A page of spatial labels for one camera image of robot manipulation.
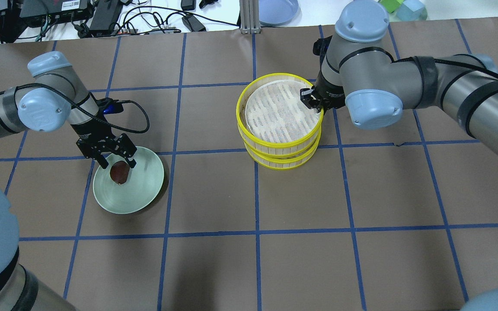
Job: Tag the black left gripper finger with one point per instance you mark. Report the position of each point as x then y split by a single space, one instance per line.
102 161
126 149

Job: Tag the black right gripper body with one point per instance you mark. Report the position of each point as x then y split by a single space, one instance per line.
331 96

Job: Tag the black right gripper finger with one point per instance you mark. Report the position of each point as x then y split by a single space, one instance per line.
307 97

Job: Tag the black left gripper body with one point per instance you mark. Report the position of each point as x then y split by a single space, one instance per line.
90 132

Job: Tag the brown bun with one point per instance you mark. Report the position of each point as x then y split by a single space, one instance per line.
119 172

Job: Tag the yellow steamer top layer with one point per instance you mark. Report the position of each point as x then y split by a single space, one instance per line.
271 117

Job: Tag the yellow steamer layer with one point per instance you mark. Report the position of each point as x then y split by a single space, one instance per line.
284 163
271 117

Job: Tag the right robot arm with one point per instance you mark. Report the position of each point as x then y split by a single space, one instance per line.
357 73

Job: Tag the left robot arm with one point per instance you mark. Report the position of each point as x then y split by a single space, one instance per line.
57 96

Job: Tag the yellow steamer bottom layer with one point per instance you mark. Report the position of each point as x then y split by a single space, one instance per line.
284 163

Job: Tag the light green plate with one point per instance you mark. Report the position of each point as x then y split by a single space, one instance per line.
143 184

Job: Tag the blue plate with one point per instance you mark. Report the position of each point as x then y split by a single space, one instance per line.
277 12

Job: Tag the green foam cube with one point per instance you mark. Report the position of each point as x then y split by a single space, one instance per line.
391 5

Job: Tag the blue foam cube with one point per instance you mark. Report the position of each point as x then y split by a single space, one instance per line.
411 10

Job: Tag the black power adapter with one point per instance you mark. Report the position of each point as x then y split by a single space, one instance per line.
193 24

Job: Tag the aluminium frame post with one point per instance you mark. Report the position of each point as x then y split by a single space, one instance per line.
249 17

